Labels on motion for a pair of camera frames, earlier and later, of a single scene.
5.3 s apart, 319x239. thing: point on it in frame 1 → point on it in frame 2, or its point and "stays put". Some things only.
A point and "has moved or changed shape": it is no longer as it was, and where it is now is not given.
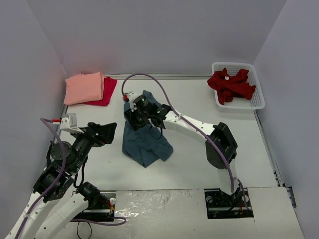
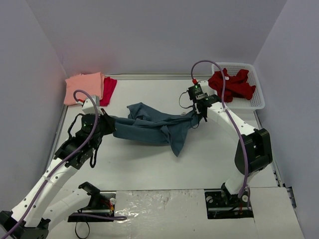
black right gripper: x=133 y=117 → x=200 y=109
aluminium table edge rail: x=275 y=171 stays put
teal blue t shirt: x=146 y=145 has moved or changed shape
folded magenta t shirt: x=109 y=84 stays put
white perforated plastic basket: x=240 y=104 stays put
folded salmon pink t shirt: x=83 y=87 stays put
